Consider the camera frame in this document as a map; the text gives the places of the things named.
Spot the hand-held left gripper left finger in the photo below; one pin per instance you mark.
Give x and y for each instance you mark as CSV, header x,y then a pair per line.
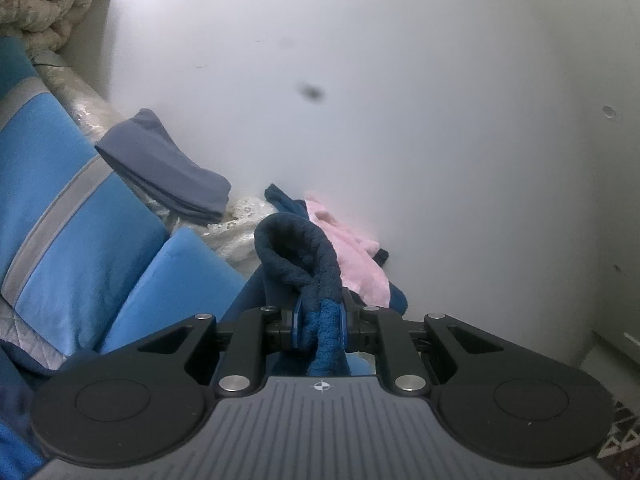
x,y
282,332

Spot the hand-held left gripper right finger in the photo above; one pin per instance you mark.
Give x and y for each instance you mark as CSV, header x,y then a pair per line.
x,y
362,332

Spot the patterned rug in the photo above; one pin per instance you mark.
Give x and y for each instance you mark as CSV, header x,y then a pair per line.
x,y
622,430

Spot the large blue grey-striped pillow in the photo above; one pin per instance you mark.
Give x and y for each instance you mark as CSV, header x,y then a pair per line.
x,y
70,200

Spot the navy and pink garment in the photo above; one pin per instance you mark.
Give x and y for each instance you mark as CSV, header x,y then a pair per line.
x,y
350,250

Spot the blue and navy fleece jacket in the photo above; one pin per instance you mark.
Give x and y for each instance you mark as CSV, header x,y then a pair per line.
x,y
300,255

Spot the white shelf unit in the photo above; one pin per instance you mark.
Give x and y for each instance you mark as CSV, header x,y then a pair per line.
x,y
615,360

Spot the folded grey cloth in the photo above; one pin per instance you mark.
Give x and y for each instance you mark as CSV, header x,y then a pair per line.
x,y
160,170

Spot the small blue grey-striped pillow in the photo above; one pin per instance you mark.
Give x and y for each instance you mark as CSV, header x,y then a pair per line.
x,y
175,280

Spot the white lace blanket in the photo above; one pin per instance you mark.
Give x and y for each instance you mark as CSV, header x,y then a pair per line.
x,y
240,232

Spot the cream chunky knit blanket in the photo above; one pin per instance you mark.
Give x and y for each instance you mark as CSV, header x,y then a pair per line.
x,y
40,5

